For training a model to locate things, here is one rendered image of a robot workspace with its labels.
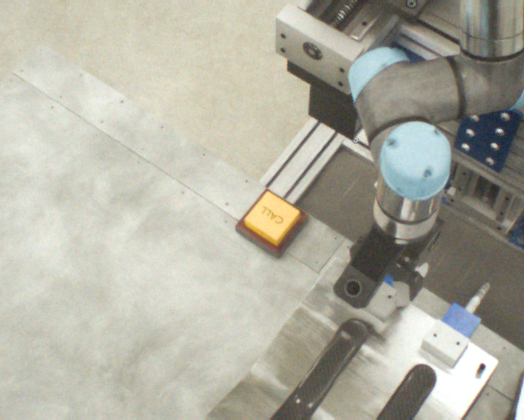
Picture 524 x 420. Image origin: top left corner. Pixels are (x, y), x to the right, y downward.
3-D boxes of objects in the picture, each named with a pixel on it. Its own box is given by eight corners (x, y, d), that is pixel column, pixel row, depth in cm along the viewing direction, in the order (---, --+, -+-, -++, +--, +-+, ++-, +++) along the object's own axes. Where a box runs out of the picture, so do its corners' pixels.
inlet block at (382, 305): (404, 237, 166) (409, 221, 161) (434, 257, 165) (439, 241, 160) (352, 307, 161) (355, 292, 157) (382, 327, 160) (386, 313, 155)
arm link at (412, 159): (440, 106, 130) (464, 171, 126) (428, 156, 139) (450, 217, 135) (372, 120, 129) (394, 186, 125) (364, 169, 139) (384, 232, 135)
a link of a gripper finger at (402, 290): (438, 287, 158) (433, 250, 151) (415, 321, 156) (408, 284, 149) (419, 278, 160) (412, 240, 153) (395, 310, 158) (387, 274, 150)
